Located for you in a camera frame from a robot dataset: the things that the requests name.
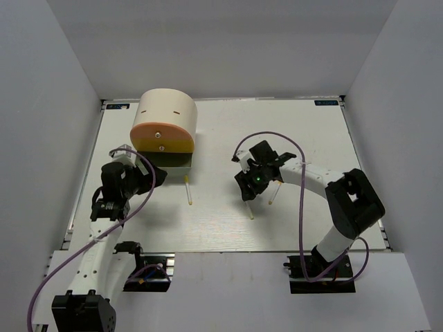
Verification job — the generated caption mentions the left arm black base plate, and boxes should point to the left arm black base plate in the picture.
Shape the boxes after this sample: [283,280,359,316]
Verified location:
[123,252,175,293]

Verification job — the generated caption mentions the white pen pale yellow ends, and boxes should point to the white pen pale yellow ends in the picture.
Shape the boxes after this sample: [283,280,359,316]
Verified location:
[244,201,254,220]

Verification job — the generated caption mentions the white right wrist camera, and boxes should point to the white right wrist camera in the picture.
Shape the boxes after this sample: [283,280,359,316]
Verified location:
[231,150,255,173]

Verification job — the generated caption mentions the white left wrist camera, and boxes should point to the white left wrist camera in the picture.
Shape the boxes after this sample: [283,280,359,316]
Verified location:
[109,145,136,167]

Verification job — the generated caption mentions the cream round drawer organizer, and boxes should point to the cream round drawer organizer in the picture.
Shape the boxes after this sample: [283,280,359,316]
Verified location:
[132,89,198,144]

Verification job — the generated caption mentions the grey-green organizer drawer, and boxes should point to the grey-green organizer drawer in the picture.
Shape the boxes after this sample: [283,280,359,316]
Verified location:
[140,151,192,177]

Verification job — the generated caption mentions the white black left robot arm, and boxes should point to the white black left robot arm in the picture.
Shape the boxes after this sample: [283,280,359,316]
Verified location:
[51,160,168,331]

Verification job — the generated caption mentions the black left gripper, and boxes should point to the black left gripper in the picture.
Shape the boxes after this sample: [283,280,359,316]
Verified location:
[122,156,168,199]

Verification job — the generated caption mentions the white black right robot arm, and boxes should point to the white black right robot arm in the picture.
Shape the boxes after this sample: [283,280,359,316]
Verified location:
[232,140,386,276]

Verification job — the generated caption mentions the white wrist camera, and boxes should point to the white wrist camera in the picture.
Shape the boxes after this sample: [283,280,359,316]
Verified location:
[231,150,255,173]
[109,145,136,167]

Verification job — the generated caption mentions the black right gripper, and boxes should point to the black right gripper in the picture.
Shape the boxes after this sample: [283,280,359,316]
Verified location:
[235,163,271,201]

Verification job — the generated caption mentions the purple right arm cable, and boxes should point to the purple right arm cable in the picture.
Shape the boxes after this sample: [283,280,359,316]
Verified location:
[233,130,370,283]

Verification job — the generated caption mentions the blue logo sticker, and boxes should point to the blue logo sticker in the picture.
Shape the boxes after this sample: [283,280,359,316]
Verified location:
[314,100,339,106]
[106,103,130,110]

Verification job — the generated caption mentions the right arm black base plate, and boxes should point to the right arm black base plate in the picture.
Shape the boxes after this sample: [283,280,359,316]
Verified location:
[283,255,356,295]

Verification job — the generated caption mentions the white pen bright yellow cap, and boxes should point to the white pen bright yellow cap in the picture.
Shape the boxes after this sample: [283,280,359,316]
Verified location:
[184,175,193,205]

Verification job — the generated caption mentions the white pen orange-yellow cap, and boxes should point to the white pen orange-yellow cap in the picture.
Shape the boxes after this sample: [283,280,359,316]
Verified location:
[269,181,282,205]

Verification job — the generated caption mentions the orange organizer drawer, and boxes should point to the orange organizer drawer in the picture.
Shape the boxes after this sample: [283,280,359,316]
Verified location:
[130,122,193,140]

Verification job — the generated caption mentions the blue logo sticker left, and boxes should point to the blue logo sticker left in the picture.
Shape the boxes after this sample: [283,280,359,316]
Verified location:
[106,103,130,110]

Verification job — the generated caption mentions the blue logo sticker right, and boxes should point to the blue logo sticker right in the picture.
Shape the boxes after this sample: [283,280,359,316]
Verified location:
[314,100,339,106]

